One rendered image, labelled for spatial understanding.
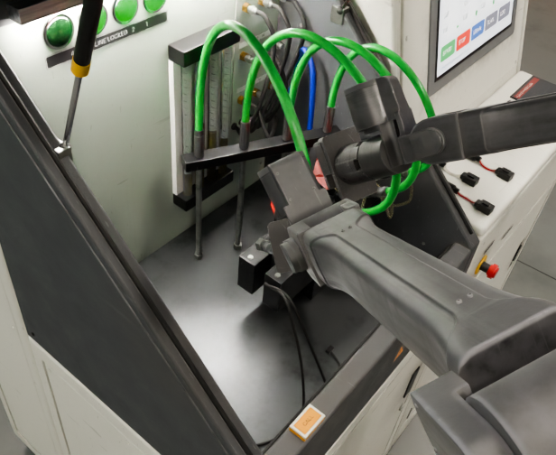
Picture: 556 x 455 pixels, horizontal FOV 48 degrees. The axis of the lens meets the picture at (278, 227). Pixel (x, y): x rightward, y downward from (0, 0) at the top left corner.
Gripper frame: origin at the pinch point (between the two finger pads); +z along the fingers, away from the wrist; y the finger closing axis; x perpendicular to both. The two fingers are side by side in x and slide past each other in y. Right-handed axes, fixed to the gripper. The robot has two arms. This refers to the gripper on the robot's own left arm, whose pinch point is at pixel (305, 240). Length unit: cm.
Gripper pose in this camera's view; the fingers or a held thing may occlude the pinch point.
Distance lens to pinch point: 87.7
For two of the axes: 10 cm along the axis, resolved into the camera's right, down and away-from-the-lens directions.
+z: -0.4, 0.2, 10.0
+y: -9.8, 2.0, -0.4
